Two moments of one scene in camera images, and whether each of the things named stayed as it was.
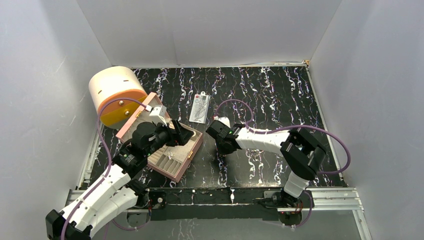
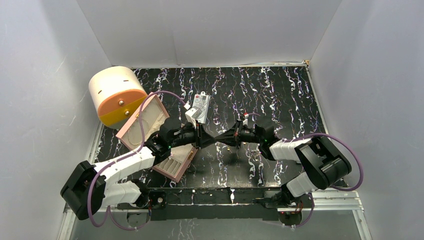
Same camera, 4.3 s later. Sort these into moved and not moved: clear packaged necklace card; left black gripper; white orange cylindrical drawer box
Moved: left black gripper
Not moved: white orange cylindrical drawer box; clear packaged necklace card
